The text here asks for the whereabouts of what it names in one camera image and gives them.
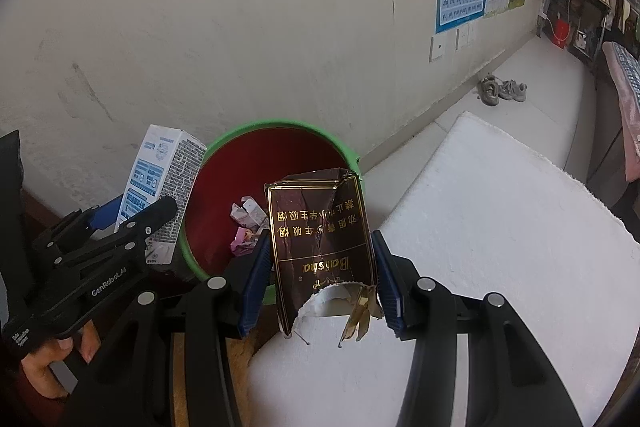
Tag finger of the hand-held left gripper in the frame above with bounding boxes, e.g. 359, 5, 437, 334
82, 194, 126, 233
107, 196, 178, 258

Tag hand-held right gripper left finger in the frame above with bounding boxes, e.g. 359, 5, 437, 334
60, 232, 273, 427

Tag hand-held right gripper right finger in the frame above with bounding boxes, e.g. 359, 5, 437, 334
371, 229, 586, 427

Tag blue and white carton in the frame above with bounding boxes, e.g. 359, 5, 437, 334
115, 124, 207, 270

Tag green bin with red inside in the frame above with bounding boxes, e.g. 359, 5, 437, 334
177, 120, 363, 305

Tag brown gold cigarette pack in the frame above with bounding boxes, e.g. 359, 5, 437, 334
263, 167, 386, 343

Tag person's left forearm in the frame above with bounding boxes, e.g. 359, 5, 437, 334
0, 347, 66, 427

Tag person's left hand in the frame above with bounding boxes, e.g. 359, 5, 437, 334
20, 322, 101, 400

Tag pink plastic wrapper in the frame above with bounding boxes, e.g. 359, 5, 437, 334
229, 227, 261, 258

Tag pink white crushed carton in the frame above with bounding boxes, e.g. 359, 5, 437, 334
230, 196, 268, 230

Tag bed with blue plaid blanket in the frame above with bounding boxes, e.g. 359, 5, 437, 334
602, 41, 640, 182

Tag red bucket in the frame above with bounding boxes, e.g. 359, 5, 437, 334
552, 19, 571, 48

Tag black metal desk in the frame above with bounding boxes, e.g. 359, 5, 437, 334
537, 0, 612, 65

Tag clothes on chair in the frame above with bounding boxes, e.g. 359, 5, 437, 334
612, 0, 640, 32

